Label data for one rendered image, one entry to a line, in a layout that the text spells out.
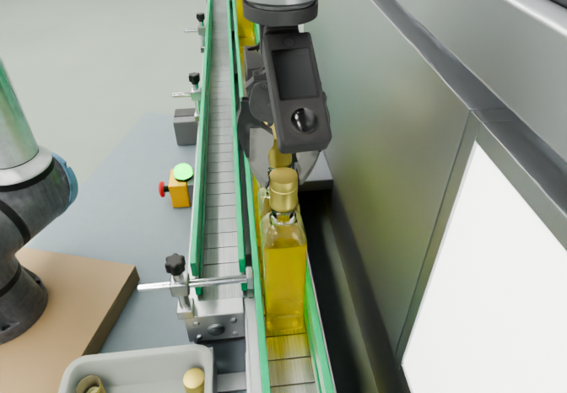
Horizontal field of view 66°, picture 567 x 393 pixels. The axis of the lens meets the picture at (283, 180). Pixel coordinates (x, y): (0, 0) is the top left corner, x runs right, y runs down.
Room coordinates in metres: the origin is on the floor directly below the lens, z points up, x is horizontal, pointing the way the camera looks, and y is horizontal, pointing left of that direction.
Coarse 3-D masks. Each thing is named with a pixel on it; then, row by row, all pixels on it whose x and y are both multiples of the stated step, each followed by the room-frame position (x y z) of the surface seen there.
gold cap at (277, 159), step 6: (276, 138) 0.44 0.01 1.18; (276, 144) 0.44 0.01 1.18; (270, 150) 0.44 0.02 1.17; (276, 150) 0.44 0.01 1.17; (270, 156) 0.44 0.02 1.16; (276, 156) 0.44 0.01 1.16; (282, 156) 0.44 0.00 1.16; (288, 156) 0.45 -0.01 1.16; (270, 162) 0.44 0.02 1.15; (276, 162) 0.44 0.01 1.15; (282, 162) 0.44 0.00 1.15; (288, 162) 0.45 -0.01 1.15
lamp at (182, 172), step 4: (180, 164) 0.83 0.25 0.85; (184, 164) 0.83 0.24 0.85; (188, 164) 0.84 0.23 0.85; (176, 168) 0.82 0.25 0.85; (180, 168) 0.82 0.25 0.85; (184, 168) 0.82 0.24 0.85; (188, 168) 0.82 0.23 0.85; (176, 172) 0.81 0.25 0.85; (180, 172) 0.81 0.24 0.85; (184, 172) 0.81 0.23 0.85; (188, 172) 0.81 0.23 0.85; (192, 172) 0.83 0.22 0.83; (176, 176) 0.81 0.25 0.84; (180, 176) 0.80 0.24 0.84; (184, 176) 0.80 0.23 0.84; (188, 176) 0.81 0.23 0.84; (192, 176) 0.82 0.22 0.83; (180, 180) 0.80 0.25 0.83; (184, 180) 0.80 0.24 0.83
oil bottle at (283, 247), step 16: (272, 224) 0.39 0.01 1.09; (288, 224) 0.39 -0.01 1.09; (272, 240) 0.37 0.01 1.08; (288, 240) 0.37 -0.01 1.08; (304, 240) 0.38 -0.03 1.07; (272, 256) 0.37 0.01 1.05; (288, 256) 0.37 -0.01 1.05; (304, 256) 0.38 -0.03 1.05; (272, 272) 0.37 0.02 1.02; (288, 272) 0.37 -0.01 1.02; (304, 272) 0.38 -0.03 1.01; (272, 288) 0.37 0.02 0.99; (288, 288) 0.37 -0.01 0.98; (304, 288) 0.38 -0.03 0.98; (272, 304) 0.37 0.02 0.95; (288, 304) 0.37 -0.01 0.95; (272, 320) 0.37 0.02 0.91; (288, 320) 0.37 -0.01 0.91
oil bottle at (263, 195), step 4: (264, 188) 0.46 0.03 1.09; (260, 192) 0.46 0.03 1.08; (264, 192) 0.45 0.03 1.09; (268, 192) 0.45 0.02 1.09; (260, 196) 0.45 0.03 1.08; (264, 196) 0.45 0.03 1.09; (268, 196) 0.44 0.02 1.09; (260, 200) 0.45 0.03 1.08; (264, 200) 0.44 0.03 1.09; (268, 200) 0.44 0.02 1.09; (260, 204) 0.44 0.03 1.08; (264, 204) 0.44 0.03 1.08; (268, 204) 0.43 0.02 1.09; (260, 208) 0.44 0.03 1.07; (264, 208) 0.43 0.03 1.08; (268, 208) 0.43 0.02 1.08; (296, 208) 0.44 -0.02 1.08; (260, 212) 0.43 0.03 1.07; (264, 212) 0.43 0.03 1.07; (260, 216) 0.43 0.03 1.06; (260, 220) 0.43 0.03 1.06; (260, 224) 0.44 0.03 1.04; (260, 228) 0.45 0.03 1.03; (260, 232) 0.45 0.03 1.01; (260, 236) 0.46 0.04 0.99; (260, 240) 0.47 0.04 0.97
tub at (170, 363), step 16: (128, 352) 0.36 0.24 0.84; (144, 352) 0.36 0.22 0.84; (160, 352) 0.36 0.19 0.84; (176, 352) 0.36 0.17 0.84; (192, 352) 0.36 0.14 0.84; (208, 352) 0.36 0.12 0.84; (80, 368) 0.34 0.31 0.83; (96, 368) 0.34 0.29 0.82; (112, 368) 0.35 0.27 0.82; (128, 368) 0.35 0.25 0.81; (144, 368) 0.35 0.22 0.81; (160, 368) 0.35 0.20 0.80; (176, 368) 0.36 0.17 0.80; (192, 368) 0.36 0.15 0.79; (208, 368) 0.33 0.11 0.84; (64, 384) 0.31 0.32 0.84; (112, 384) 0.34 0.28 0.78; (128, 384) 0.34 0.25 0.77; (144, 384) 0.34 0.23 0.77; (160, 384) 0.34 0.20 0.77; (176, 384) 0.34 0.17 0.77; (208, 384) 0.31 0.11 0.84
